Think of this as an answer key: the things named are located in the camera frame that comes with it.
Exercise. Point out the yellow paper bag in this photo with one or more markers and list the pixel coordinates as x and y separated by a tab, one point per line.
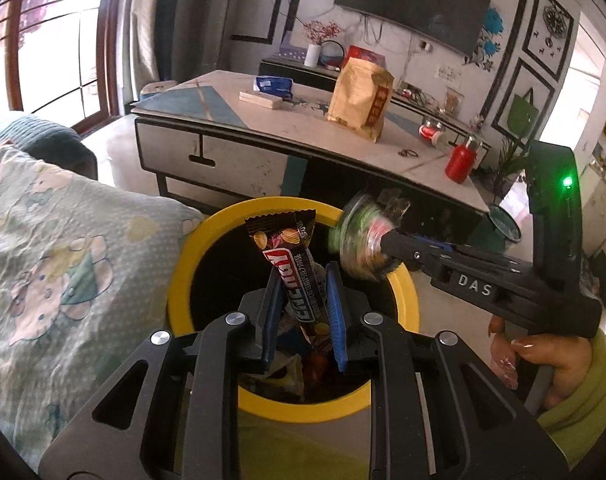
358	100

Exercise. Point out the potted green plant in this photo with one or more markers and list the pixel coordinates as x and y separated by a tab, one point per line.
508	165

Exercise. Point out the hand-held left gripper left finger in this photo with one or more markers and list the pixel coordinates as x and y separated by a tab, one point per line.
272	320

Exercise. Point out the round framed ornament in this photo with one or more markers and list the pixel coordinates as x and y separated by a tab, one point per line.
331	56

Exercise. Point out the person's green clothing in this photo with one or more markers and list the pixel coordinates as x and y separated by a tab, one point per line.
303	450

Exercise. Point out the white flat box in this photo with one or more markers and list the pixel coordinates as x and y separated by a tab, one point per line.
260	100

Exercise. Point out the red gift box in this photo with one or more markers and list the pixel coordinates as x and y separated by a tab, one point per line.
363	54

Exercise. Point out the blue quilted sofa cover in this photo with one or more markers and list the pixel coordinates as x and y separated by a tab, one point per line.
43	140

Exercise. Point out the person's right hand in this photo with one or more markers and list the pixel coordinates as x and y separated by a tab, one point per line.
558	355

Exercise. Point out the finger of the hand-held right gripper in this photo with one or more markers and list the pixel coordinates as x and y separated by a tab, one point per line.
433	246
403	254

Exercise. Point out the white vase with red flowers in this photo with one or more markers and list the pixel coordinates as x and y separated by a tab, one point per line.
311	55

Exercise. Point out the green tote bag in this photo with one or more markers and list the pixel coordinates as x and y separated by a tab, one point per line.
523	112

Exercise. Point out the clear crumpled plastic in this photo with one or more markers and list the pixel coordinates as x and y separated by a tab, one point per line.
393	202

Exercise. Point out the metal key rings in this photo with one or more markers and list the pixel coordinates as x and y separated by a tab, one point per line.
408	153

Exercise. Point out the white and teal coffee table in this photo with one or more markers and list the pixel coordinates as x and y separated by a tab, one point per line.
303	127

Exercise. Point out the yellow rim trash bin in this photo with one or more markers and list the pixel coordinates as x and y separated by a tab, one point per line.
183	285

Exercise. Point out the teal basin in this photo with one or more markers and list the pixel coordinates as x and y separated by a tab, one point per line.
505	222

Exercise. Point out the white wall notice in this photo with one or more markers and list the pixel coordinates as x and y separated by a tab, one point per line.
446	72

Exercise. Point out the wall-mounted television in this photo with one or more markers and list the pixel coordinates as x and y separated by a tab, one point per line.
413	0

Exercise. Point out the orange snack pack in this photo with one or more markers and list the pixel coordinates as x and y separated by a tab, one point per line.
451	102

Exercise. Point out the blue tissue pack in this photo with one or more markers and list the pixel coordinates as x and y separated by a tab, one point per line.
273	87

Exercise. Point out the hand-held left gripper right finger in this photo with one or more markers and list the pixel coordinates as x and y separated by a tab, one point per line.
335	320

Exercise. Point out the standing air conditioner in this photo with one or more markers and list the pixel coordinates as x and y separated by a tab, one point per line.
210	20

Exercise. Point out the black framed wall clock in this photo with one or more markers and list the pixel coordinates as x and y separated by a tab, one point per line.
553	25

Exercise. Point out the blue flower wall decal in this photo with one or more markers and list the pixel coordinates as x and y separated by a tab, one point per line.
490	25

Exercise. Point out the person's right forearm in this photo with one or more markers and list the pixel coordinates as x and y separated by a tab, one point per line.
593	400

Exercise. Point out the red lid glass jar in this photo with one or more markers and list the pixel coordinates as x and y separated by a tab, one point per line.
432	132

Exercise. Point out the grey and blue curtain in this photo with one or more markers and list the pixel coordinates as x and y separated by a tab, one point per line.
148	35

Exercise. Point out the red bottle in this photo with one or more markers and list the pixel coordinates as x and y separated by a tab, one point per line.
460	162

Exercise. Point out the blue and white box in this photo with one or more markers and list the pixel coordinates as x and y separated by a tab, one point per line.
158	89

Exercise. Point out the black snack wrapper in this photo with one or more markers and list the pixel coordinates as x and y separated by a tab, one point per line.
288	255

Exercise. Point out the brown framed glass door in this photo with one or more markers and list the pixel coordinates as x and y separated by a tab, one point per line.
107	60

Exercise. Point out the black TV stand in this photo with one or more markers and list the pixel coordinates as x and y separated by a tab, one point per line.
303	74

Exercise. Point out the green wrapper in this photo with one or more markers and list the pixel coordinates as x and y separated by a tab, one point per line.
355	240

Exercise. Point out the purple box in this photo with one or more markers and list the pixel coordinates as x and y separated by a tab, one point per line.
292	54

